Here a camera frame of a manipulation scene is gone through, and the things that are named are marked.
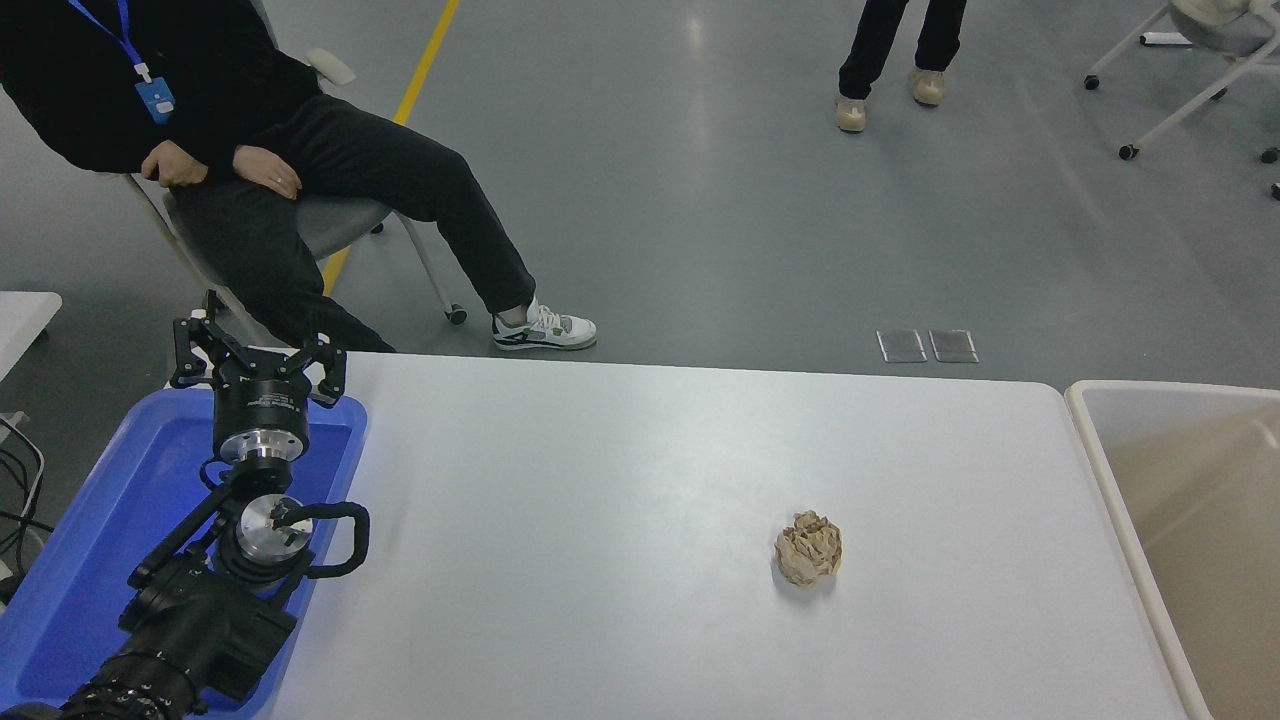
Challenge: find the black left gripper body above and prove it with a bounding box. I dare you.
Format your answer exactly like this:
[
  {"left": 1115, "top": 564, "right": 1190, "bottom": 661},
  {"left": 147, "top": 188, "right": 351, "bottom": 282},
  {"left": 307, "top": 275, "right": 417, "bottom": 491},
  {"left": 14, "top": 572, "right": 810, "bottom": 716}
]
[{"left": 212, "top": 358, "right": 312, "bottom": 443}]

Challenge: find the seated person's left hand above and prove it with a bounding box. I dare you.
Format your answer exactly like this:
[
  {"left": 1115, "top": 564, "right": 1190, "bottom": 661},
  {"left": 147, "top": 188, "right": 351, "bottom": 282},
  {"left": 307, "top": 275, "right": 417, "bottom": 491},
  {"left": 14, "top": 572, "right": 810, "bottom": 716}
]
[{"left": 234, "top": 146, "right": 302, "bottom": 199}]

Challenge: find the seated person's right hand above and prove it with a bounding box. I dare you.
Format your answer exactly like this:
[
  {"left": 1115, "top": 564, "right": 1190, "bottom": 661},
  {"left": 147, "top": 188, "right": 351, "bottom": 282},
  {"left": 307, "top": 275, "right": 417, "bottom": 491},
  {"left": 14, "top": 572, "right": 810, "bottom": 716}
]
[{"left": 141, "top": 139, "right": 209, "bottom": 190}]

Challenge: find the small white side table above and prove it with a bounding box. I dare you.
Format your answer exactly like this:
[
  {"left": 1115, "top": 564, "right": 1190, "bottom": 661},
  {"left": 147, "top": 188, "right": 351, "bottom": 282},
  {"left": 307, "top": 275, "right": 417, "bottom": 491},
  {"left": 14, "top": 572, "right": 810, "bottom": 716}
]
[{"left": 0, "top": 290, "right": 63, "bottom": 381}]

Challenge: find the blue plastic tray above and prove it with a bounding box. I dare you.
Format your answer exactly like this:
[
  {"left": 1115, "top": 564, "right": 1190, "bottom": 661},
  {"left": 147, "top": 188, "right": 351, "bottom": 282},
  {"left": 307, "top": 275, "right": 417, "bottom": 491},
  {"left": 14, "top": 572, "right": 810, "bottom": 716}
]
[{"left": 0, "top": 387, "right": 369, "bottom": 720}]

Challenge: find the seated person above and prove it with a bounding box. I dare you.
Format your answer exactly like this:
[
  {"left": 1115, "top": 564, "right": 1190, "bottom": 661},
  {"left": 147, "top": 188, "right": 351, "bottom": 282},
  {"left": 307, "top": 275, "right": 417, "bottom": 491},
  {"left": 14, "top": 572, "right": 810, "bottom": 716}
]
[{"left": 0, "top": 0, "right": 599, "bottom": 353}]

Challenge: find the crumpled tan paper ball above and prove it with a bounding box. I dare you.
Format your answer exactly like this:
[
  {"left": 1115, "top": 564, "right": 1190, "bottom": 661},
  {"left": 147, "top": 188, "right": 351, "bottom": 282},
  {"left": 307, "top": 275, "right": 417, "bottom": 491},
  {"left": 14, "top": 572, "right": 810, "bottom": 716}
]
[{"left": 774, "top": 510, "right": 843, "bottom": 589}]

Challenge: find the standing person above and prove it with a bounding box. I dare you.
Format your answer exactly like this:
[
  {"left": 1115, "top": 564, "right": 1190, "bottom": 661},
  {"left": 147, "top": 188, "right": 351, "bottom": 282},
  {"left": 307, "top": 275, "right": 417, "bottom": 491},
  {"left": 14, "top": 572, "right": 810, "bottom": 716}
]
[{"left": 835, "top": 0, "right": 969, "bottom": 134}]

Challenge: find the large pale bin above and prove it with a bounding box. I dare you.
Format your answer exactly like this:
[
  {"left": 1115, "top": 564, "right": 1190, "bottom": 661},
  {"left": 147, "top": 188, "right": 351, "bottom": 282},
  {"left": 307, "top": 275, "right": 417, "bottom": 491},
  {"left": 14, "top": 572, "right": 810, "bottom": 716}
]
[{"left": 1063, "top": 378, "right": 1280, "bottom": 720}]

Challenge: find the white wheeled chair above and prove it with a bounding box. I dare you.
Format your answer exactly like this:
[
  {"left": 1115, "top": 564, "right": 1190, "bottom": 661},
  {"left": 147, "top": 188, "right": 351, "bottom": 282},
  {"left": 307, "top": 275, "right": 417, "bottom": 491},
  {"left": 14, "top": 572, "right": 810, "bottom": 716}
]
[{"left": 1085, "top": 0, "right": 1280, "bottom": 199}]

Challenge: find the grey chair with white frame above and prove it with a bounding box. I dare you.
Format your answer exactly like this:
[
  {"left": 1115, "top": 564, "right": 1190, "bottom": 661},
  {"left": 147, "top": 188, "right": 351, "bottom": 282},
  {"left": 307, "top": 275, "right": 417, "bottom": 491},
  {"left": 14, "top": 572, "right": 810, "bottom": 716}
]
[{"left": 100, "top": 45, "right": 469, "bottom": 351}]

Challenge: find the black cable bundle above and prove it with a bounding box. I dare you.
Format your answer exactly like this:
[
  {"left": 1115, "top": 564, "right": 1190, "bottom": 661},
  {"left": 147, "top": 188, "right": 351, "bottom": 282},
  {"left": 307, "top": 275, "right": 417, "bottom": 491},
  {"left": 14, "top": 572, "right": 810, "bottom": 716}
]
[{"left": 0, "top": 415, "right": 47, "bottom": 606}]

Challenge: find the blue lanyard badge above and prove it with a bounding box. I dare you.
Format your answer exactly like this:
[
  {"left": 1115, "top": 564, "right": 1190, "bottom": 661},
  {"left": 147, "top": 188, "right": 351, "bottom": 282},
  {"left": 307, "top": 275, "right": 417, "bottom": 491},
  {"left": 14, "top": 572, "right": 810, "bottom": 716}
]
[{"left": 68, "top": 0, "right": 176, "bottom": 126}]

